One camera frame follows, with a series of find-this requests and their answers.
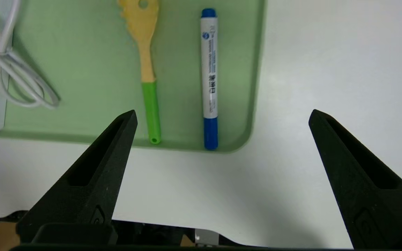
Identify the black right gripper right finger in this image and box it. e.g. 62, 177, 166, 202
308, 109, 402, 249

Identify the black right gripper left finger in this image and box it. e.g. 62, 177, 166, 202
16, 109, 138, 244

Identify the white marker blue cap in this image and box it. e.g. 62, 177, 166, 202
200, 8, 219, 151

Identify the black robot chassis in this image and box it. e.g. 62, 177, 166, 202
0, 209, 357, 250

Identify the light green plastic tray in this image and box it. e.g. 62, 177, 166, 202
0, 0, 267, 153

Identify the yellow spatula green handle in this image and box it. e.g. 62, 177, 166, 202
117, 0, 162, 145

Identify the white power cord with plug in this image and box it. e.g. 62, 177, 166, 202
0, 0, 61, 109

